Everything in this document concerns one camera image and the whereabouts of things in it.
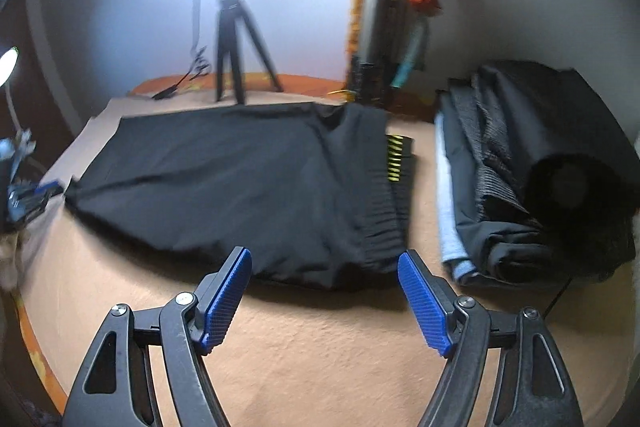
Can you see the black pants yellow stripes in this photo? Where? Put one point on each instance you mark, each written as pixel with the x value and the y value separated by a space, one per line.
pixel 305 187

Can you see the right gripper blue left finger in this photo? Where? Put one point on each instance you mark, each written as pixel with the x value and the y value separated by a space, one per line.
pixel 114 385

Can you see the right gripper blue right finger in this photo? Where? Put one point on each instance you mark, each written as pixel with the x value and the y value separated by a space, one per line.
pixel 532 385

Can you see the black mini tripod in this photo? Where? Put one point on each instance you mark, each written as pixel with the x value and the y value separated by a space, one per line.
pixel 231 13

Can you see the silver folded tripod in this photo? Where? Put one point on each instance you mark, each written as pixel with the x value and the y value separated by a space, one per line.
pixel 367 38

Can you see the stack of folded dark clothes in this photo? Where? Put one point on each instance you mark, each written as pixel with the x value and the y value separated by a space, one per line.
pixel 537 184

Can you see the white desk lamp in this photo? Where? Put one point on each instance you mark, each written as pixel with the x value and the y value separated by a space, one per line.
pixel 8 61

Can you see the orange patterned bedsheet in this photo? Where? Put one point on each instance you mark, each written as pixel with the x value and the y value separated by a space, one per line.
pixel 402 104

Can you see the blue clutter items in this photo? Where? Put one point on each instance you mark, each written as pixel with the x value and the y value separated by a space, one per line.
pixel 21 201

